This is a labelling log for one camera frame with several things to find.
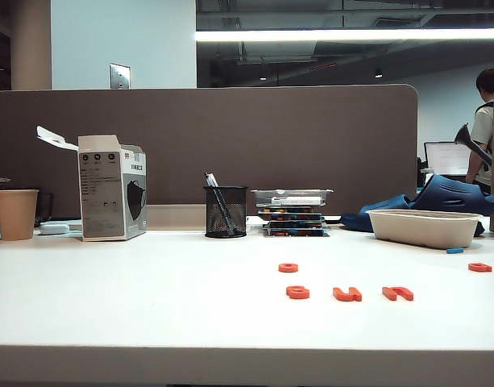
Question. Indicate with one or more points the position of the red letter g magnet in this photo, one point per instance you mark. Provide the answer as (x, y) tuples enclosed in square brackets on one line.
[(298, 292)]

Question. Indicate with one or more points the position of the flat-lying dark blue slipper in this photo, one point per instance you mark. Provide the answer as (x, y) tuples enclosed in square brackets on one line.
[(385, 203)]

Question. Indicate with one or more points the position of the blue letter magnet box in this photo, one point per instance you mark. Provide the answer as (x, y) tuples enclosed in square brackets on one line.
[(295, 224), (293, 217), (289, 209), (297, 231)]

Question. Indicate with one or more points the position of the red letter o magnet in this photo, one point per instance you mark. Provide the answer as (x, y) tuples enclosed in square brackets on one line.
[(288, 267)]

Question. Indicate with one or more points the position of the black funnel-shaped tool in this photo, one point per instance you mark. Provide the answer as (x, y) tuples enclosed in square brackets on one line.
[(466, 137)]

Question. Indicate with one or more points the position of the upturned dark blue slipper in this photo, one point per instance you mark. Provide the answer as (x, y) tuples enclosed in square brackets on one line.
[(448, 193)]

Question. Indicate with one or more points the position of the red letter a magnet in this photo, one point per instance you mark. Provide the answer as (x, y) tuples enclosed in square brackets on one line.
[(479, 267)]

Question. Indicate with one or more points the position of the beige rectangular pulp tray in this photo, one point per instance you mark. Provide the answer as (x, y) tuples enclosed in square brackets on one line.
[(426, 227)]

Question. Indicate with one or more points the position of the long ceiling light strip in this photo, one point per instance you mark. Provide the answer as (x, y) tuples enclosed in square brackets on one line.
[(311, 34)]

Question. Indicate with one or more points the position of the blue magnet piece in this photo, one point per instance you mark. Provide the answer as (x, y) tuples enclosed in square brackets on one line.
[(456, 250)]

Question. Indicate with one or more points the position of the black pen with white cap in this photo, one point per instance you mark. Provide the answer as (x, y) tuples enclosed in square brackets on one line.
[(211, 179)]

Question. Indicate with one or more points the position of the red letter u magnet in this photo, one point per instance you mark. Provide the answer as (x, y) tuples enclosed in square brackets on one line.
[(347, 295)]

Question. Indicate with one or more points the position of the white computer monitor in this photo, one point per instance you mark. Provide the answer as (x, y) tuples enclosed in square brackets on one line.
[(446, 159)]

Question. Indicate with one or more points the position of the black mesh pen holder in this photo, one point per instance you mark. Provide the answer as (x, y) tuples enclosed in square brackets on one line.
[(226, 213)]

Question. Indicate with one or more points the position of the small white case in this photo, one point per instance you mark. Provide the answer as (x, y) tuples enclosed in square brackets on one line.
[(54, 228)]

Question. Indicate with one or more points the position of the dark glass cup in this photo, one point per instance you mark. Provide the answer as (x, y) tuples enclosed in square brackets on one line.
[(45, 207)]

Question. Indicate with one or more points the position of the person in beige shirt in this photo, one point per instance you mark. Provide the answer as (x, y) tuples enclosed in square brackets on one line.
[(480, 125)]

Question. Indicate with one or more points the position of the red letter n magnet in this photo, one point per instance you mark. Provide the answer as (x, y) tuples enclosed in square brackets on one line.
[(397, 294)]

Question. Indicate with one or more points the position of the brown desk partition screen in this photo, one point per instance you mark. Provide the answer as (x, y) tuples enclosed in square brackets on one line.
[(190, 141)]

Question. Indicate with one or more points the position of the brown paper cup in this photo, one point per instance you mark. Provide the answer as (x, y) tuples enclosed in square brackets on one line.
[(16, 213)]

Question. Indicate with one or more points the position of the white grey face mask box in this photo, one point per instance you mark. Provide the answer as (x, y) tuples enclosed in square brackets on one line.
[(103, 189)]

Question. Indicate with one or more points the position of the black ceiling spotlight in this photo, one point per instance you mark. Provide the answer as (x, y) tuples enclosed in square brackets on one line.
[(379, 74)]

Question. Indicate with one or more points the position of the metal wall switch plate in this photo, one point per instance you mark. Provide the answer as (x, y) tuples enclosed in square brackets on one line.
[(120, 76)]

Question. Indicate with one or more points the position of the clear plastic magnet box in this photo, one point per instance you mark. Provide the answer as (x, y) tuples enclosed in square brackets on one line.
[(291, 197)]

